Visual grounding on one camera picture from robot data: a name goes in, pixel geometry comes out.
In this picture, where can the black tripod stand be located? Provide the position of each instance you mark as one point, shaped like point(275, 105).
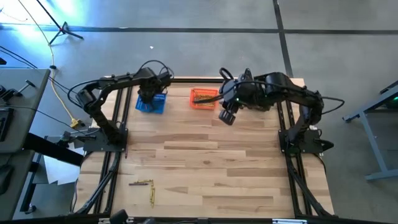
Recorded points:
point(63, 30)

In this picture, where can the white metal plate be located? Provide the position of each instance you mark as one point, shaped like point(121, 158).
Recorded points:
point(289, 221)
point(104, 221)

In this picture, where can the grey desk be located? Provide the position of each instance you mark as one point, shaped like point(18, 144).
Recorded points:
point(28, 124)

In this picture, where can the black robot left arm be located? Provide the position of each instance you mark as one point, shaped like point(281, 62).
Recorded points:
point(118, 81)

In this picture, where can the black desk clamp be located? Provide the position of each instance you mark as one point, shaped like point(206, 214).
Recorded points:
point(9, 92)

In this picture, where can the black metal beam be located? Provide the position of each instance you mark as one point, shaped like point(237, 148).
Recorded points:
point(46, 147)

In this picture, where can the blue plastic basket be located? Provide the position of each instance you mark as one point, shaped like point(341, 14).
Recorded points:
point(160, 105)

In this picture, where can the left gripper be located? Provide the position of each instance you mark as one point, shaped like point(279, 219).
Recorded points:
point(150, 84)

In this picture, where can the black keyboard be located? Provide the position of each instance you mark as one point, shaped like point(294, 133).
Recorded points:
point(5, 124)

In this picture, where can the black clamp with rod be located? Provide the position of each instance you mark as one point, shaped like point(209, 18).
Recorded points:
point(66, 137)

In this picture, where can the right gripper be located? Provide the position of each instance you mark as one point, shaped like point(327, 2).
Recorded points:
point(234, 93)

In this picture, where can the black rounded object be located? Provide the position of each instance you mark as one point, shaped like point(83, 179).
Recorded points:
point(119, 217)

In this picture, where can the orange plastic basket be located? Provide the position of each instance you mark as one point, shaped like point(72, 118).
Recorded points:
point(203, 92)

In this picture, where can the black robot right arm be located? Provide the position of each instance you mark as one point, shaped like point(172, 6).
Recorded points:
point(289, 90)

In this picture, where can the purple crayon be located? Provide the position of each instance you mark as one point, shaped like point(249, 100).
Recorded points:
point(138, 184)
point(126, 154)

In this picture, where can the dark desk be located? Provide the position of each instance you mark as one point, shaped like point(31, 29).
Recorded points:
point(21, 186)

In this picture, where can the black computer mouse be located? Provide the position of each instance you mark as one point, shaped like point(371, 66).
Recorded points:
point(5, 180)

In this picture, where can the black metal table frame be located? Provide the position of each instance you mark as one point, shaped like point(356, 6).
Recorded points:
point(180, 80)

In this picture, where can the white paper sheet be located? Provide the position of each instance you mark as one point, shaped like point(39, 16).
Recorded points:
point(59, 174)

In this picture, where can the grey metal table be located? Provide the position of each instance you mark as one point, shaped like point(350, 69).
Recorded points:
point(371, 137)

